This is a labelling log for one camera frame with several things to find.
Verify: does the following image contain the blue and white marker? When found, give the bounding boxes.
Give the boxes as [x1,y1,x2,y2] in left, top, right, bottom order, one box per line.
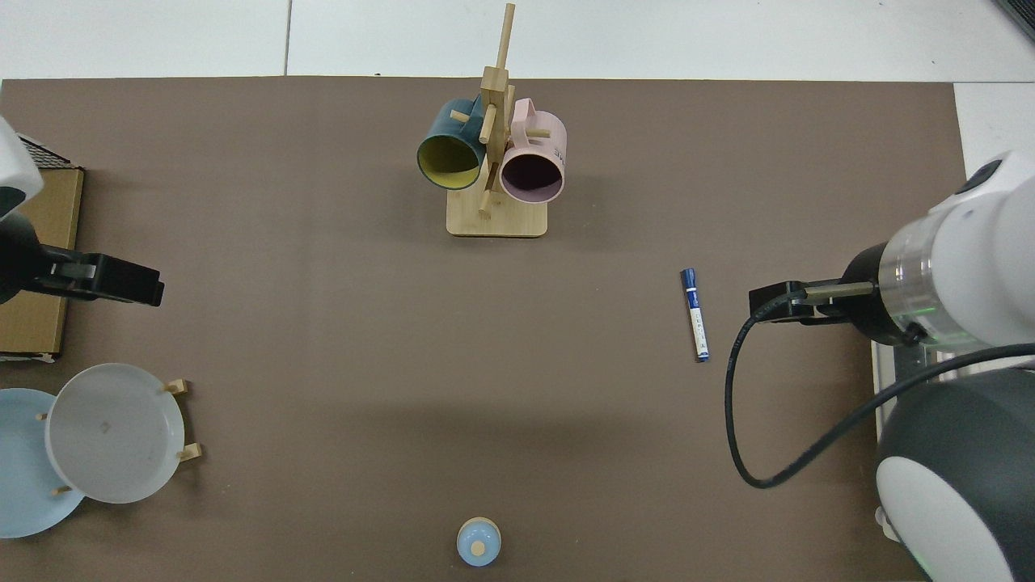
[681,268,711,363]

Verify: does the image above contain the wooden plate rack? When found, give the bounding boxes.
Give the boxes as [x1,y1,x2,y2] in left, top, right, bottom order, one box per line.
[36,378,203,496]

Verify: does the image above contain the grey plate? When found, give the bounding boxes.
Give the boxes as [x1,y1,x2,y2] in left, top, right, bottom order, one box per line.
[44,363,185,504]

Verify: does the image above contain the light blue plate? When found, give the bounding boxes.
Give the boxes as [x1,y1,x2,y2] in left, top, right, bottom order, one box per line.
[0,388,86,539]

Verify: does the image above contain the brown table cloth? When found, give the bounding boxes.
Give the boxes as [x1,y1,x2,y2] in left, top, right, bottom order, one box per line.
[0,77,971,582]

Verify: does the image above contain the black flat device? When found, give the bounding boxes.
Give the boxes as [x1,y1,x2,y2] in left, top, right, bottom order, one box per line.
[993,0,1035,43]

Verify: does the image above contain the pink cup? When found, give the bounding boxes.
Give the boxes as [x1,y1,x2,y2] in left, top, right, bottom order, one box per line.
[499,98,567,204]

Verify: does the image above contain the wooden cup stand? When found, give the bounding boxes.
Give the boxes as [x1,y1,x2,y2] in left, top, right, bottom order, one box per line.
[446,2,549,238]

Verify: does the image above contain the dark teal cup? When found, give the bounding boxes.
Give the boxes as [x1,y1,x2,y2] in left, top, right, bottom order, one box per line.
[416,97,490,192]

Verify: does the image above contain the small blue round thing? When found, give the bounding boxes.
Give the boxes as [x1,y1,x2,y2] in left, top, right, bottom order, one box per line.
[457,517,502,567]

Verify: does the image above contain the wire basket with wooden floor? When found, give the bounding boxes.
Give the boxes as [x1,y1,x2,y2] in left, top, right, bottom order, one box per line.
[0,136,85,363]

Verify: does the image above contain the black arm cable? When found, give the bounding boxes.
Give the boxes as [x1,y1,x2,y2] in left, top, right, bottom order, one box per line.
[725,291,1035,490]

